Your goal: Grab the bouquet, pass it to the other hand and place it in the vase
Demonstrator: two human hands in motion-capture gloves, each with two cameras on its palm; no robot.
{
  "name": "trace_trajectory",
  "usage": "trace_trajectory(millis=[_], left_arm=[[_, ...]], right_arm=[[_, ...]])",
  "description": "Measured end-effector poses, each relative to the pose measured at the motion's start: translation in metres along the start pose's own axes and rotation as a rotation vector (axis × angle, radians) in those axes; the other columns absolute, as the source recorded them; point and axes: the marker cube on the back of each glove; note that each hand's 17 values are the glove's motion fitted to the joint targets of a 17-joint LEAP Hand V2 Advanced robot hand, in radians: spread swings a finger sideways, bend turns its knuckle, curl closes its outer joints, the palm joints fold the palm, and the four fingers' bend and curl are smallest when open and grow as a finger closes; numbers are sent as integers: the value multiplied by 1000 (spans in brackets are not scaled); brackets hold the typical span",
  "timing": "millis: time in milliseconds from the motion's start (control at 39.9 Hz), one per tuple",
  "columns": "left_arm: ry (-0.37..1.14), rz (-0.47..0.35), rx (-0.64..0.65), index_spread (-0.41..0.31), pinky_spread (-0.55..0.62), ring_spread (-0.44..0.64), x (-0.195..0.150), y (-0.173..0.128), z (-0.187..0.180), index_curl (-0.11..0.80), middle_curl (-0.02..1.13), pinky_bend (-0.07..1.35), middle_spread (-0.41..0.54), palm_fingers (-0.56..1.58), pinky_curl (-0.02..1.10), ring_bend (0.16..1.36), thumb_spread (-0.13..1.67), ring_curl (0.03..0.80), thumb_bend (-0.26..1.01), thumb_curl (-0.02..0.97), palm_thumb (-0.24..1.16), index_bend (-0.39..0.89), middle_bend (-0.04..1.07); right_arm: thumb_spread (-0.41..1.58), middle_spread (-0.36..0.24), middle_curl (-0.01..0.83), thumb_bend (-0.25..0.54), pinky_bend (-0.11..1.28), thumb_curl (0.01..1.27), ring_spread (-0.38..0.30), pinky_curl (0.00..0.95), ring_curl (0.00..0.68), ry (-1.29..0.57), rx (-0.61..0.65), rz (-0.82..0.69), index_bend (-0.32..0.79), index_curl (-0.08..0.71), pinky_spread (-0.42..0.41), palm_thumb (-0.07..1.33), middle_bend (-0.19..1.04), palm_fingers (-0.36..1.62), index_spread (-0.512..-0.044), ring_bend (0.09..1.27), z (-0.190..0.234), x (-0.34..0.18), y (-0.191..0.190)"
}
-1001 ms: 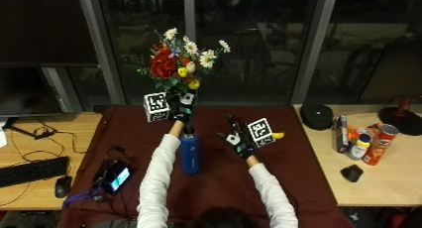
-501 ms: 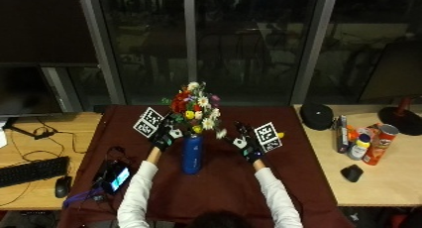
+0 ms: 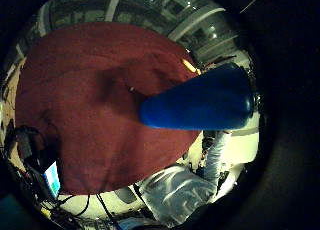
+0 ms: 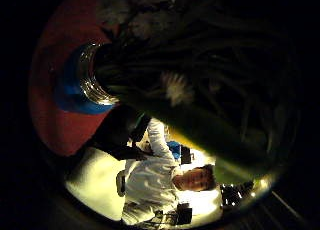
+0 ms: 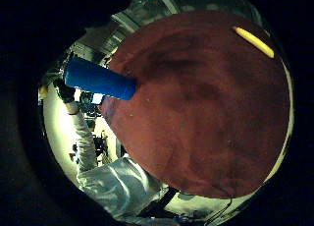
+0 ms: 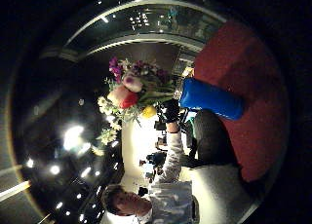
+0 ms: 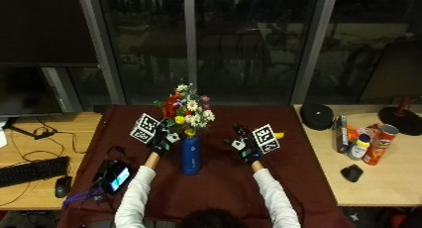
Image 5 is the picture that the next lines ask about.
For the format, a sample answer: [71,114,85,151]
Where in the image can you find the blue cylindrical bottle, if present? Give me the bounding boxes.
[63,56,138,101]

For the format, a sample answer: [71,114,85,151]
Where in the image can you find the person's body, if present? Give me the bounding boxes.
[76,155,182,223]

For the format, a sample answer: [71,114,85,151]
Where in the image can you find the red-brown cloth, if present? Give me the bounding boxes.
[99,10,291,199]

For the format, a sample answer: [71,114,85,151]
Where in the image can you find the yellow banana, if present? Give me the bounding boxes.
[232,26,276,59]

